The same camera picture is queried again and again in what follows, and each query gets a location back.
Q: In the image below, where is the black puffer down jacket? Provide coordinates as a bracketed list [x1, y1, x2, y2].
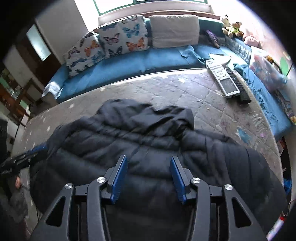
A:
[30, 99, 287, 240]

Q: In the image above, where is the wooden display cabinet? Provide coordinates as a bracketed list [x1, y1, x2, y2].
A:
[1, 64, 31, 126]

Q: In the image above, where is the dark brown wooden door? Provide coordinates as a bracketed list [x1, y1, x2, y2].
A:
[16, 21, 61, 86]

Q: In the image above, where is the grey star-pattern mattress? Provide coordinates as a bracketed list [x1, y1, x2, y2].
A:
[11, 68, 283, 180]

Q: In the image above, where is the left butterfly pillow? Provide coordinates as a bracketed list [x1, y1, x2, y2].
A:
[63, 32, 105, 77]

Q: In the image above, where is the butterfly pillow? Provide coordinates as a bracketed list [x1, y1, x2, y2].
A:
[94, 15, 149, 58]
[63, 32, 105, 77]

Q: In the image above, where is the black remote control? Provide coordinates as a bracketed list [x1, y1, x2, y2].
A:
[226, 67, 251, 105]

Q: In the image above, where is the white remote control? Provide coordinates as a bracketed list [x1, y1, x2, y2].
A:
[205, 59, 240, 98]

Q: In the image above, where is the right butterfly pillow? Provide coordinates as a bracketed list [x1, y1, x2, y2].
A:
[94, 15, 149, 58]

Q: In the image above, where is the pastel cartoon gift bag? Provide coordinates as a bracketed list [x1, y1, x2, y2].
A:
[249, 54, 287, 92]

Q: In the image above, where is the green framed window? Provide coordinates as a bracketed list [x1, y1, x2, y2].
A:
[93, 0, 213, 15]

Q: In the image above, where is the colourful pinwheel toy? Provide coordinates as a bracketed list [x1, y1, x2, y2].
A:
[280, 51, 292, 76]

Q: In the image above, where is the plain white pillow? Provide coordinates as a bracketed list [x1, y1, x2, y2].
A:
[149, 15, 200, 49]

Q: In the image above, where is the pink plush toy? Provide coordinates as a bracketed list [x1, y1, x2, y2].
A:
[243, 29, 264, 49]

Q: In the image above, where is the purple small item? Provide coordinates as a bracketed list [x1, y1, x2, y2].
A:
[205, 30, 220, 49]

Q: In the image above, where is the panda plush toy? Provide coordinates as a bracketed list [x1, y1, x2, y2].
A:
[220, 15, 233, 38]

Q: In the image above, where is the brown bear plush toy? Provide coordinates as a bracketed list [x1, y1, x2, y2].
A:
[232, 22, 244, 39]

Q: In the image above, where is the blue bed frame cushion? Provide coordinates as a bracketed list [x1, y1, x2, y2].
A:
[42, 37, 293, 140]

